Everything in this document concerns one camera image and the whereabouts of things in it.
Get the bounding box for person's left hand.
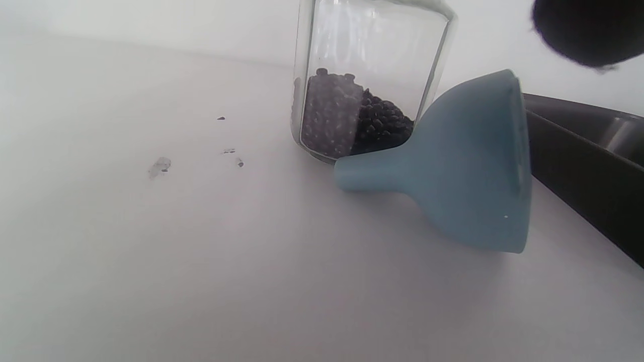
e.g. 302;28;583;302
531;0;644;69

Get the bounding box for dark grey baking tray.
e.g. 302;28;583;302
522;93;644;269

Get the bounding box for light blue plastic funnel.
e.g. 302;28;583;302
334;69;533;254

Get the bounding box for clear glass jar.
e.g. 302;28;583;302
291;0;458;164

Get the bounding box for large heap of coffee beans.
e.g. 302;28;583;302
300;68;415;157

